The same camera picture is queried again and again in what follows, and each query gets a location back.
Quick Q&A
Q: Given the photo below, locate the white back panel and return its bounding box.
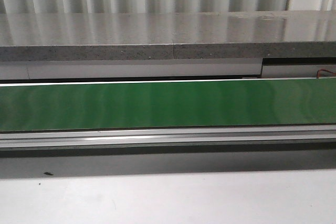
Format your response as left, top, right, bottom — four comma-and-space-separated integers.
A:
1, 57, 335, 81

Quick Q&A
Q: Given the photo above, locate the green conveyor belt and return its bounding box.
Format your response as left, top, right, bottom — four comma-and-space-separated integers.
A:
1, 79, 335, 132

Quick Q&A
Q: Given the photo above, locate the aluminium conveyor front rail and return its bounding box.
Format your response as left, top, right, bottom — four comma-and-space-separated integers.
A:
1, 124, 335, 151

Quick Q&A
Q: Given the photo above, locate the red cable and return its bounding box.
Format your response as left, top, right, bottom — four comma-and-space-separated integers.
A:
316, 69, 336, 79

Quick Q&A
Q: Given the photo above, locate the white conveyor back rail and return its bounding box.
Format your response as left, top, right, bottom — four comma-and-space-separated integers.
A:
1, 76, 335, 88

